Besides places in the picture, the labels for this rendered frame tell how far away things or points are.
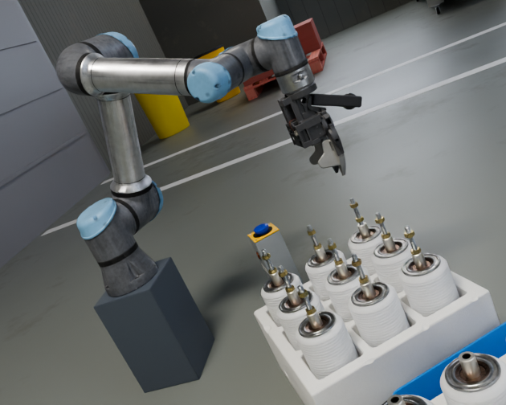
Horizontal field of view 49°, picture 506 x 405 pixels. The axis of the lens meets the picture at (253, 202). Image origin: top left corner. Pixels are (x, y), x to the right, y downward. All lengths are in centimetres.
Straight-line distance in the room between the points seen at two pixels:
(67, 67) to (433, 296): 91
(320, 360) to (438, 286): 26
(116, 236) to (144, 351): 33
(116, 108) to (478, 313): 96
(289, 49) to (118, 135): 55
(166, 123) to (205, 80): 500
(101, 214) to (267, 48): 61
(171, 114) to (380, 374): 521
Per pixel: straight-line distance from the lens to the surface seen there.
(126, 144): 152
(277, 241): 141
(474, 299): 115
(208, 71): 110
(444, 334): 113
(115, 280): 153
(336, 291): 118
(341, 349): 108
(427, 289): 112
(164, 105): 607
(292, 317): 116
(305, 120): 121
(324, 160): 123
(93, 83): 131
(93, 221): 149
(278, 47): 118
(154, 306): 151
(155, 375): 165
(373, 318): 109
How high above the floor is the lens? 81
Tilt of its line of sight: 17 degrees down
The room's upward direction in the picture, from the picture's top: 25 degrees counter-clockwise
